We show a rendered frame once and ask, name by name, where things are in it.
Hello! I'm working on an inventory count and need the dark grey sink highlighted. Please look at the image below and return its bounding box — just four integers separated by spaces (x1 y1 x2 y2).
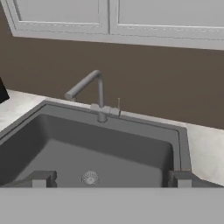
0 99 193 188

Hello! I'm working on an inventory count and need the grey tap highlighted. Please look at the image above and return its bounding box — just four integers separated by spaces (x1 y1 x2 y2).
64 69 123 123

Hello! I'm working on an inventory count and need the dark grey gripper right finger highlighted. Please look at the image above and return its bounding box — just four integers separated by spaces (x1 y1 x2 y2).
168 170 222 188

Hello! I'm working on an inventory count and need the black appliance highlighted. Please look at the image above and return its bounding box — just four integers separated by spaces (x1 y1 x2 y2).
0 77 10 105

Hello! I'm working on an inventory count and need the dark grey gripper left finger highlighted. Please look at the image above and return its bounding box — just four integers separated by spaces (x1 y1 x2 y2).
2 170 58 188

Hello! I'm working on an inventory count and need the white cupboard door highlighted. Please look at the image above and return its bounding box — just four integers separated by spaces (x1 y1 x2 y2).
1 0 110 37
108 0 224 51

